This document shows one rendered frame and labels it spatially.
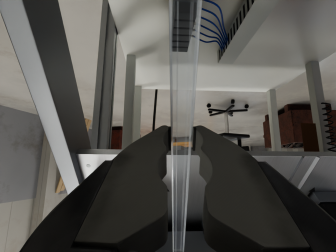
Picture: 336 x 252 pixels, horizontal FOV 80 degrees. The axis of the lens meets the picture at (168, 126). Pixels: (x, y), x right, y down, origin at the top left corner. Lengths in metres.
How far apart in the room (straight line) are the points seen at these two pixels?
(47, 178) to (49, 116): 4.41
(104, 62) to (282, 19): 0.47
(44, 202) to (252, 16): 4.52
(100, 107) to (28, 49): 0.35
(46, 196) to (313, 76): 4.49
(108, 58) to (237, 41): 0.34
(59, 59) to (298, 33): 0.64
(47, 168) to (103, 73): 4.16
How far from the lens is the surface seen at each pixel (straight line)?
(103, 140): 0.51
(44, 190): 4.68
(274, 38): 0.72
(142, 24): 0.61
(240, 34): 0.59
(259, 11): 0.53
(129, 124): 0.65
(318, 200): 0.38
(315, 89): 0.87
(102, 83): 0.56
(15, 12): 0.21
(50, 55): 0.23
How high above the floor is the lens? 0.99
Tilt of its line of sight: 11 degrees down
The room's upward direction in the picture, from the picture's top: 180 degrees counter-clockwise
